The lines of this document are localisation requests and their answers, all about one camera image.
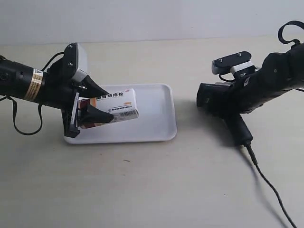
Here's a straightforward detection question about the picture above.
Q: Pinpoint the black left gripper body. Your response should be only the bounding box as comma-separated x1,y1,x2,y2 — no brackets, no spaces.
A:
39,59,86,139

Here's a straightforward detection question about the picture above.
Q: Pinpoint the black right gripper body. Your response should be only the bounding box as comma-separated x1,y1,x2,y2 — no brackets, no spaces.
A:
227,68,271,114

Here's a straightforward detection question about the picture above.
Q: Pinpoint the white red medicine box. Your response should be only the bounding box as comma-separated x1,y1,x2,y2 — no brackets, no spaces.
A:
78,88,139,129

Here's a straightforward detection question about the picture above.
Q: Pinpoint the black handheld barcode scanner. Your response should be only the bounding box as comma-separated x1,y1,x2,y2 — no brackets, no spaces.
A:
196,83,253,146

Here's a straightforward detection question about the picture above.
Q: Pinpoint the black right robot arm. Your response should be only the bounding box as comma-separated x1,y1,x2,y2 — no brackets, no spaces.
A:
225,44,304,113

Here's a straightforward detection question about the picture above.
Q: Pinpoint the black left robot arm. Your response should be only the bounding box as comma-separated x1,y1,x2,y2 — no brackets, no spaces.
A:
0,57,114,138

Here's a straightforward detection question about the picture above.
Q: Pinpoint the white plastic tray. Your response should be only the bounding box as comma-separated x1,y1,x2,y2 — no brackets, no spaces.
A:
64,84,177,144

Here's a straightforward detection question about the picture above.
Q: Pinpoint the black scanner cable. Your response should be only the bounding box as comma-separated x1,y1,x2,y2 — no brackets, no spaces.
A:
242,142,298,228

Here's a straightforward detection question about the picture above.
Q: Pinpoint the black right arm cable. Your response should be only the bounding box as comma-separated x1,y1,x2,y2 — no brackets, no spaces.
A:
277,20,304,49

